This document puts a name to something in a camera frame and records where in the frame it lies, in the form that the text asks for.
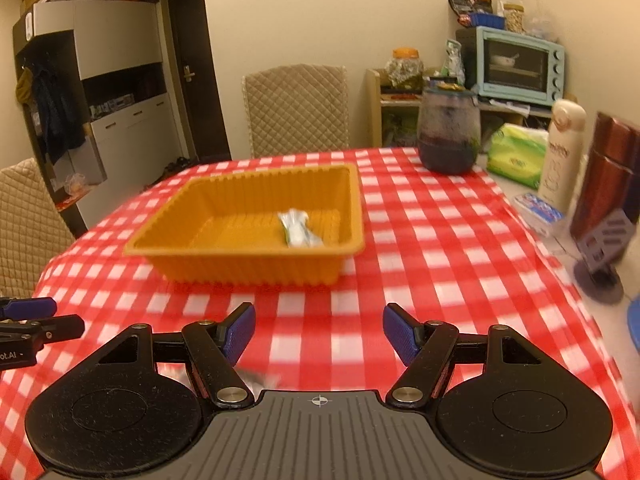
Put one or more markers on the beige quilted chair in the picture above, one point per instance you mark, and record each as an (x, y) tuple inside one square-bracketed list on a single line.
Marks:
[(297, 112), (27, 230)]

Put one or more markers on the clear plastic bag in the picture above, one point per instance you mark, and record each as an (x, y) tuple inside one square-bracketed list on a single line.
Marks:
[(542, 25)]

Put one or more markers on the dark glass jar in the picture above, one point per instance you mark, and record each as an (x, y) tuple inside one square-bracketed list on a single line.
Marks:
[(447, 135)]

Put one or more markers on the small blue tissue pack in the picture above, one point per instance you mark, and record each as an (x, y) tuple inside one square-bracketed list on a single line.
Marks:
[(540, 210)]

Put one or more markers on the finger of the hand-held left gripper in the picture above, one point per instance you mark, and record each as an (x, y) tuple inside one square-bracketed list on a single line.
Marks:
[(30, 307), (55, 329)]

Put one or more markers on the beige quilted chair back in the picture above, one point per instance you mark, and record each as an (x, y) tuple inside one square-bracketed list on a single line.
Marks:
[(297, 112)]

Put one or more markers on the dark hanging jacket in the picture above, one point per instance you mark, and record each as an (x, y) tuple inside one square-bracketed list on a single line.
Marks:
[(57, 110)]

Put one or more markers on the wooden shelf unit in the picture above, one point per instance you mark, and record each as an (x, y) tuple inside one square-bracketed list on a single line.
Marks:
[(374, 110)]

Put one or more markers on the clear bag of nuts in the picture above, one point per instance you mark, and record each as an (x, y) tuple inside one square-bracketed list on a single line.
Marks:
[(512, 12)]

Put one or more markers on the dark snack bag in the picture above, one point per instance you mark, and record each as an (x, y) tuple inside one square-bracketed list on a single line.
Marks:
[(467, 0)]

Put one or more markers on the green white bag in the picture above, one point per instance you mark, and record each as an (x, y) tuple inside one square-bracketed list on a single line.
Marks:
[(453, 62)]

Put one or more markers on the light blue toaster oven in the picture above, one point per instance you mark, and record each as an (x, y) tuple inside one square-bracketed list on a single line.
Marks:
[(515, 62)]

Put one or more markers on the orange plastic tray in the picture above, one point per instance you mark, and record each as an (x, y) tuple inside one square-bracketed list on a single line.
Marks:
[(235, 232)]

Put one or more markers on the white insulated bottle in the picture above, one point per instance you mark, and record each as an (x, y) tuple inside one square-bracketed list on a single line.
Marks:
[(560, 160)]

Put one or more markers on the white silver snack packet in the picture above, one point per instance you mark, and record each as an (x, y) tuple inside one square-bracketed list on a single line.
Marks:
[(300, 230)]

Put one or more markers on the red metal thermos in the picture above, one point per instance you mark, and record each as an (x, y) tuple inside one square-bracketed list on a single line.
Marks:
[(607, 170)]

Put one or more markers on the white and dark cabinet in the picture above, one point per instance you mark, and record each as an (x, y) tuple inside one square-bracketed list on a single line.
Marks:
[(117, 40)]

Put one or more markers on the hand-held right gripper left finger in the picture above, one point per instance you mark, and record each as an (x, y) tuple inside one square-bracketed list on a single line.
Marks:
[(239, 332)]

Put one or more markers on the yellow hanging bag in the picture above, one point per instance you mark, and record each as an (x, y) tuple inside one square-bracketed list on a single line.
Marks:
[(24, 87)]

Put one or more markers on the orange lid plastic jar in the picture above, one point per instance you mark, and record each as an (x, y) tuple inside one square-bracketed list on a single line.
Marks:
[(404, 67)]

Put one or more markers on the grey phone stand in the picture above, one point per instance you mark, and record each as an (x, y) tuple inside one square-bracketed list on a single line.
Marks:
[(602, 280)]

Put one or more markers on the small blue basket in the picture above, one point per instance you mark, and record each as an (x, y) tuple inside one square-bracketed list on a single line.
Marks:
[(487, 21)]

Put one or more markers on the red checked tablecloth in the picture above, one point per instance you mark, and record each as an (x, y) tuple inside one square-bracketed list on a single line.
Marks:
[(450, 260)]

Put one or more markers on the dark wooden door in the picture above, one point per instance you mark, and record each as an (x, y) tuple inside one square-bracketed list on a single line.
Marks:
[(192, 50)]

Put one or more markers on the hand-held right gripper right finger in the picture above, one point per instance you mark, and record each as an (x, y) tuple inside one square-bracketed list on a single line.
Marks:
[(400, 332)]

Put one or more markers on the blue round lid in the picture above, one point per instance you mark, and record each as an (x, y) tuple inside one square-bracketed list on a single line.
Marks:
[(635, 325)]

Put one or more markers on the green tissue pack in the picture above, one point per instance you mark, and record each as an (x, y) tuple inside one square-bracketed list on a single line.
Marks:
[(517, 157)]

